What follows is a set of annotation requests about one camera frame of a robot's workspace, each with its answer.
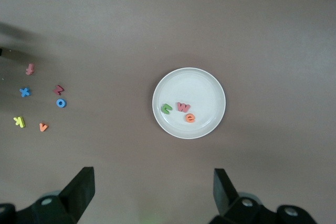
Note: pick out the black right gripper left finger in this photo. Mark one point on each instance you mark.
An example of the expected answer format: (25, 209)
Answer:
(76, 195)

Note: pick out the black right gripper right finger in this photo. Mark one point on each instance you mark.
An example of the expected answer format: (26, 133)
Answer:
(228, 197)

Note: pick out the orange foam letter e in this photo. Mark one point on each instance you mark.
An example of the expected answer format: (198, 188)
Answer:
(188, 118)

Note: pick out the red foam letter w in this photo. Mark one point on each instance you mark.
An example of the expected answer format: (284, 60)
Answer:
(183, 107)

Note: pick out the green foam letter u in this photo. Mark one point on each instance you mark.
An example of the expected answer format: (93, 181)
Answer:
(164, 108)

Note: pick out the orange foam letter v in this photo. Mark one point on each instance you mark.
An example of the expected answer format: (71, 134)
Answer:
(42, 128)

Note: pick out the yellow foam letter k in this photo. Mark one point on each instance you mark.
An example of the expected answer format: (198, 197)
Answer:
(21, 122)

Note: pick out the blue foam letter o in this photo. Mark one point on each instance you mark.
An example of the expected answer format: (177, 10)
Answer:
(58, 103)

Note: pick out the dark red foam letter z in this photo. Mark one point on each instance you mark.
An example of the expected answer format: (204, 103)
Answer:
(58, 90)

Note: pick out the beige brown plate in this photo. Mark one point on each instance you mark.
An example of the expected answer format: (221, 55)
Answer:
(194, 90)

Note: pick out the blue foam letter x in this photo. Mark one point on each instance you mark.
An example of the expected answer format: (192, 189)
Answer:
(25, 92)

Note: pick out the red foam letter f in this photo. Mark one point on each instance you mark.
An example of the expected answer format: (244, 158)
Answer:
(30, 69)

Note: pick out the brown paper table cover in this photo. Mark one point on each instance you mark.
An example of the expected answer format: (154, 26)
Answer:
(168, 24)

